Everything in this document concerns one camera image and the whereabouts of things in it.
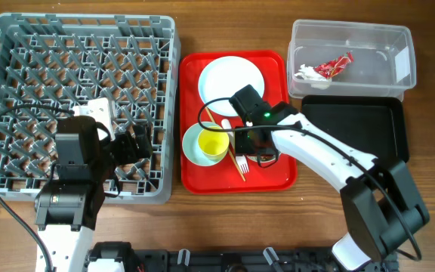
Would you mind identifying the light green bowl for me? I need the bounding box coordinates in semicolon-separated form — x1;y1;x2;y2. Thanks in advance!
246;148;281;164

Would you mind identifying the yellow plastic cup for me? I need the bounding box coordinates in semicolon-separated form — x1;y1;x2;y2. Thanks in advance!
198;129;230;160

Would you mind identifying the red snack wrapper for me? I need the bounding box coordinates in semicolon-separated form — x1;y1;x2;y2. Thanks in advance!
313;51;354;79

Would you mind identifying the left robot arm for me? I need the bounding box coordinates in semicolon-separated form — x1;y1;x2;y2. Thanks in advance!
35;116;153;271

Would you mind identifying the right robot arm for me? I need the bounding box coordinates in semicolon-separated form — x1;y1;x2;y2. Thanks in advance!
231;100;430;270

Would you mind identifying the grey dishwasher rack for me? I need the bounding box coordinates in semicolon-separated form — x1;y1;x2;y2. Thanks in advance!
0;13;180;204

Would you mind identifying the black food waste tray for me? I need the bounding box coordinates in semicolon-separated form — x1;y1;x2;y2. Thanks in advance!
301;95;410;162

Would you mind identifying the white plastic fork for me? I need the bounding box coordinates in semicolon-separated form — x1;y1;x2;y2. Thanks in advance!
221;119;249;174

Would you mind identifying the wooden chopstick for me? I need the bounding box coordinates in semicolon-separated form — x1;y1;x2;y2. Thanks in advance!
205;107;246;182

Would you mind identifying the red plastic tray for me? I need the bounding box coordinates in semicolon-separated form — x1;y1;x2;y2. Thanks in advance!
179;50;298;194

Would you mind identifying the small light blue saucer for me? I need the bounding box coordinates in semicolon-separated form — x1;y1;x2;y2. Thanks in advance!
182;123;224;167

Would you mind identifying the large light blue plate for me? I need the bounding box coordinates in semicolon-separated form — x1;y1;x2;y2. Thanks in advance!
198;56;265;104

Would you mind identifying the crumpled white tissue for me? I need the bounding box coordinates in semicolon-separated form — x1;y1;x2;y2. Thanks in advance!
295;64;332;90

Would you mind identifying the clear plastic bin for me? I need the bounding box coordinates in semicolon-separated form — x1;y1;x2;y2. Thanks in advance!
286;19;417;100

